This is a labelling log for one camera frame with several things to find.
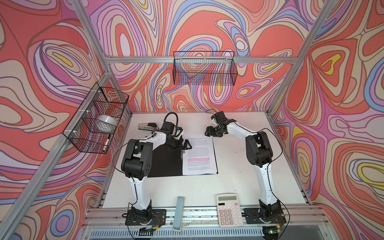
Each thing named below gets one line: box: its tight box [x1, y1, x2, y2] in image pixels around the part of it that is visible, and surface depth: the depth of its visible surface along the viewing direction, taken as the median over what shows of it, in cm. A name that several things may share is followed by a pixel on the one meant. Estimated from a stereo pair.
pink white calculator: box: [216, 193, 244, 228], surface depth 75 cm
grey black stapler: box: [138, 122, 159, 131], surface depth 109 cm
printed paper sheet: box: [182, 134, 217, 176], surface depth 95 cm
